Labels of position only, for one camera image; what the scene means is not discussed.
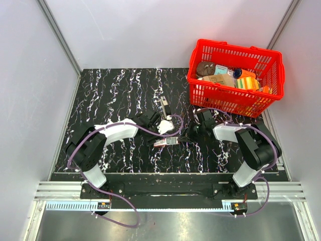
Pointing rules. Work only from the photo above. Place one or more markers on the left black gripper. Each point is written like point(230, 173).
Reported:
point(156, 124)

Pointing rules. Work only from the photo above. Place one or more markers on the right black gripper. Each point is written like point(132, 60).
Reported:
point(184, 138)

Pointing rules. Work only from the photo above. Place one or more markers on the staple box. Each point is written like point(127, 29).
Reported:
point(166, 142)

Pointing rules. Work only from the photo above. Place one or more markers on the black grey stapler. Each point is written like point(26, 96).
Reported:
point(165, 106)

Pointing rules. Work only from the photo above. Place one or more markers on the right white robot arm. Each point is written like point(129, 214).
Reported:
point(258, 146)

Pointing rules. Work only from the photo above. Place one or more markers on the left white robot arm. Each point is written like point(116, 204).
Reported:
point(85, 148)

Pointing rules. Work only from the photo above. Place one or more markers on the brown cardboard box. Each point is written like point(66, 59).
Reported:
point(222, 79)

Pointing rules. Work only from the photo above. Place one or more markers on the brown round object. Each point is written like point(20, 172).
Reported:
point(205, 68)

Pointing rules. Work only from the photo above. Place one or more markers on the teal white card box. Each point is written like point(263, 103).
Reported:
point(219, 69)

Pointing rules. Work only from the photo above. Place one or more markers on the yellow green sponge pack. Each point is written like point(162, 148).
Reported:
point(247, 83)

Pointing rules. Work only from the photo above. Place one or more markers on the orange bottle blue cap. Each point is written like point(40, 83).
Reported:
point(241, 73)

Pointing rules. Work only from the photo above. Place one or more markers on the orange snack packet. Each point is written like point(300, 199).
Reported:
point(265, 89)

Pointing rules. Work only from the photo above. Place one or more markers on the red plastic basket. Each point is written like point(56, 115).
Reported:
point(235, 79)

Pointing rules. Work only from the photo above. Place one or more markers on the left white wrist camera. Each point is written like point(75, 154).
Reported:
point(165, 126)

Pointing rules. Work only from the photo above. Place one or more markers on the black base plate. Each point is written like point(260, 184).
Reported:
point(208, 186)

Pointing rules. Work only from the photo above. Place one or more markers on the aluminium rail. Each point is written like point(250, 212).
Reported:
point(291, 192)

